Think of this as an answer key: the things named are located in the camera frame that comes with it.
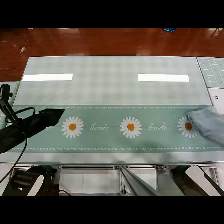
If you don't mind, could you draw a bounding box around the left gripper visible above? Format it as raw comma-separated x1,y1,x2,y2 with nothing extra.
13,109,55,143

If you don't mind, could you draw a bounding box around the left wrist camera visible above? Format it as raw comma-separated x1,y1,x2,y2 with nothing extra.
0,83,15,118

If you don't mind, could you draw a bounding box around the silver frame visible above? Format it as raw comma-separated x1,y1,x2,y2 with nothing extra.
0,161,224,197

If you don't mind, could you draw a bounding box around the blue round stand base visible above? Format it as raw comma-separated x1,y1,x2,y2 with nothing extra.
162,27,177,34

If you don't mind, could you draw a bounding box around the light blue garment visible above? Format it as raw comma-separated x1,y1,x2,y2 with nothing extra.
186,106,224,147

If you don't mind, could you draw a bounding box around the black cable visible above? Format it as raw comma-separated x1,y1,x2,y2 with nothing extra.
0,106,36,184

